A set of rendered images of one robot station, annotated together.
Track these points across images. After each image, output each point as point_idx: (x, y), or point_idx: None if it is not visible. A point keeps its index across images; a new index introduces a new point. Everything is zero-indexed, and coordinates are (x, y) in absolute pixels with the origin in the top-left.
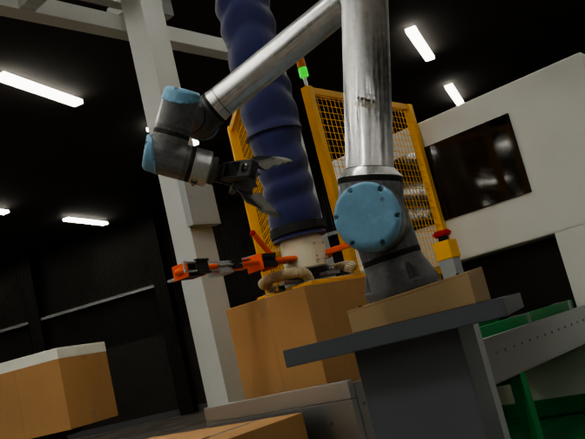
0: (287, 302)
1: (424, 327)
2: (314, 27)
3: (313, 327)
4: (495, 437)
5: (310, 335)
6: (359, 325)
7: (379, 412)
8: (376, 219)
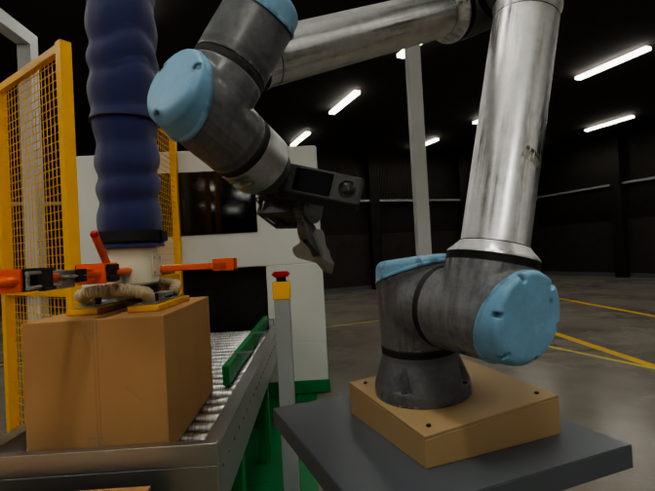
0: (133, 331)
1: (558, 482)
2: (425, 22)
3: (166, 366)
4: None
5: (158, 376)
6: (437, 457)
7: None
8: (539, 326)
